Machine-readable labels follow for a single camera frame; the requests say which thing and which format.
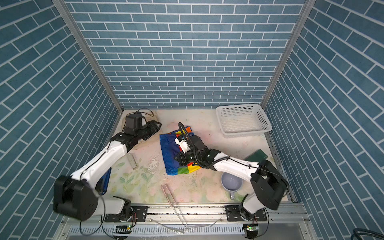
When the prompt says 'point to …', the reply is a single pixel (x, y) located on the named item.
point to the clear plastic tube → (132, 160)
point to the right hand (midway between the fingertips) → (172, 155)
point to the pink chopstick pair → (184, 223)
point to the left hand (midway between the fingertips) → (159, 125)
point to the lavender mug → (231, 183)
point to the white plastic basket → (242, 121)
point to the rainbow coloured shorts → (170, 148)
